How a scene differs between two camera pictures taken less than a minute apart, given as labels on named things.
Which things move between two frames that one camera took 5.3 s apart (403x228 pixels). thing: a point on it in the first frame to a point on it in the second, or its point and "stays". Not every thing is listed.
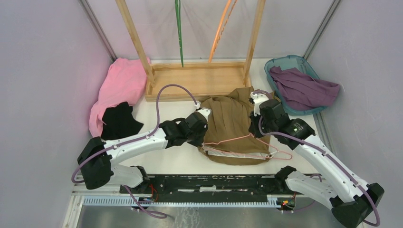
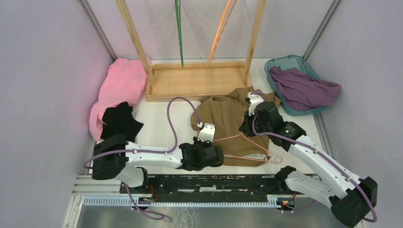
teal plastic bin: (297, 62) stays
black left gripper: (198, 142) to (208, 143)
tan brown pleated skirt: (229, 141) stays
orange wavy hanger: (215, 42) stays
